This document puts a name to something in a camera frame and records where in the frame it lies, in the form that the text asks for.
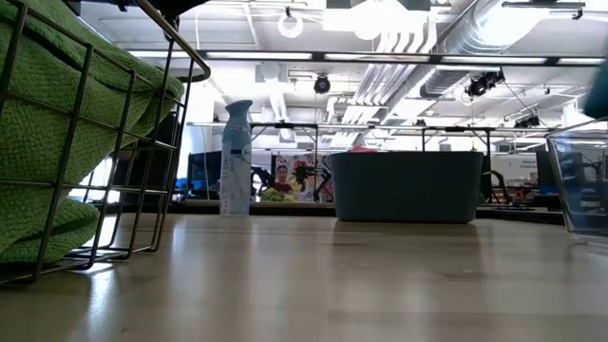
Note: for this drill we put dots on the pink microfiber towel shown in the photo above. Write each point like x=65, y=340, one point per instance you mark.
x=363, y=149

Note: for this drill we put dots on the colourful printed poster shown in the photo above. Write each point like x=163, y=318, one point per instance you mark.
x=285, y=176

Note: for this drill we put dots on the light blue spray bottle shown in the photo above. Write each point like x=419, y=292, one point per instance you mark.
x=236, y=157

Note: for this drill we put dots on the black computer monitor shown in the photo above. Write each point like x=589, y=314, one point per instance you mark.
x=204, y=176

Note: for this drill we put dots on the blue-grey plastic basket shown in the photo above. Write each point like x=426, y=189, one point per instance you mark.
x=404, y=190

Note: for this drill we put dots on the black rig crossbar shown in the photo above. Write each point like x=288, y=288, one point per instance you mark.
x=318, y=56

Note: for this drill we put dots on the clear plastic bin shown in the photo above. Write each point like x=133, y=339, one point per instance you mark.
x=584, y=190

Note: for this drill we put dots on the black background table frame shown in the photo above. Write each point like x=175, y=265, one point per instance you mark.
x=285, y=126
x=456, y=128

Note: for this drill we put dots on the black overhead camera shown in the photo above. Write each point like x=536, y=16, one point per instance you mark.
x=322, y=84

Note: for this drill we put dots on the silver ventilation duct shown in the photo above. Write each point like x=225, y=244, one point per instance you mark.
x=475, y=33

